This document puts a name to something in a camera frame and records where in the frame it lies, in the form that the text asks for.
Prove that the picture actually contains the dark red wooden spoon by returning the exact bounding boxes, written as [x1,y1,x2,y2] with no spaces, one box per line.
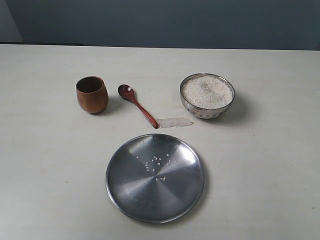
[117,84,160,129]

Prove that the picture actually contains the steel bowl of rice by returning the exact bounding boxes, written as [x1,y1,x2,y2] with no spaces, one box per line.
[179,73,236,120]

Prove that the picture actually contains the clear tape strip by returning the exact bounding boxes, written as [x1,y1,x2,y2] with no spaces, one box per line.
[157,117,194,128]

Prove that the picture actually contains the round steel plate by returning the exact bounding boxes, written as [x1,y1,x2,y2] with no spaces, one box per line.
[105,133,205,224]

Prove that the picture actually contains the brown wooden cup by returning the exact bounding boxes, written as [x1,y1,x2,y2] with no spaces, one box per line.
[75,76,109,114]

